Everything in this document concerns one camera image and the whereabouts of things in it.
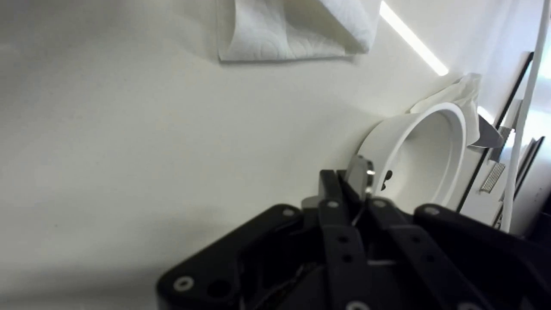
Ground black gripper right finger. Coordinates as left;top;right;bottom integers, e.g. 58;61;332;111
353;197;551;310

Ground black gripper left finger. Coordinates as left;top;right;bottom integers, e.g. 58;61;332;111
155;168;375;310

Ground white ceramic bowl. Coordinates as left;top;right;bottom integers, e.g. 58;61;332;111
354;101;470;214

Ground white flat board dark strips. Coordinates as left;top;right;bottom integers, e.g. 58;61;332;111
458;49;547;230

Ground white folded napkin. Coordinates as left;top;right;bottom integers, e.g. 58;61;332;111
217;0;384;63

